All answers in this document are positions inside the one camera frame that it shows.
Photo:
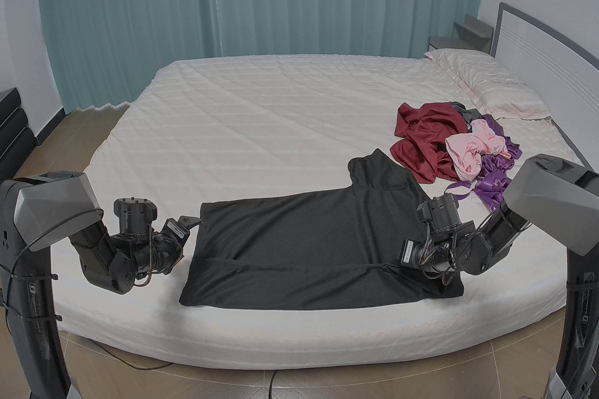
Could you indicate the purple garment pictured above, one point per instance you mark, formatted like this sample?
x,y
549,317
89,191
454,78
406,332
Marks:
x,y
491,186

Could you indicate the cream pillow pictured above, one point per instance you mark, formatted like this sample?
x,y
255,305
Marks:
x,y
491,84

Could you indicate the black T-shirt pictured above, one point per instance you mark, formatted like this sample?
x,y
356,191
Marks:
x,y
304,238

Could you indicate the bed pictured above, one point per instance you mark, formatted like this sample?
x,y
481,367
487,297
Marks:
x,y
257,121

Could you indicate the dark red garment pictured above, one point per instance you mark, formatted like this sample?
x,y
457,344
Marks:
x,y
421,144

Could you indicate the grey bedside table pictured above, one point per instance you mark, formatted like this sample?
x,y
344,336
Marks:
x,y
449,44

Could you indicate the pink garment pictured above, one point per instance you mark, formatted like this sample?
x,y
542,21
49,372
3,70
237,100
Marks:
x,y
468,154

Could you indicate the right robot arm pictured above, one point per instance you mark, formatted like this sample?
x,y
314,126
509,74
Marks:
x,y
547,200

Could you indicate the black chest of drawers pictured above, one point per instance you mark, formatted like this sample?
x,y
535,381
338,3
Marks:
x,y
14,130

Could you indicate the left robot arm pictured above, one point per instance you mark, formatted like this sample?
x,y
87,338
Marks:
x,y
93,257

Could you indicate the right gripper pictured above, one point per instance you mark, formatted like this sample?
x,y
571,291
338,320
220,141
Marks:
x,y
416,254

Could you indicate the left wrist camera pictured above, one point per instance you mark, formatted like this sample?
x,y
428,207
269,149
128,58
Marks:
x,y
152,211

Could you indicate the grey garment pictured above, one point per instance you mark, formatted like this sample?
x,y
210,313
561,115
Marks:
x,y
463,113

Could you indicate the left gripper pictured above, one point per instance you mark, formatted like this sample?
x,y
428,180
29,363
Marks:
x,y
175,234

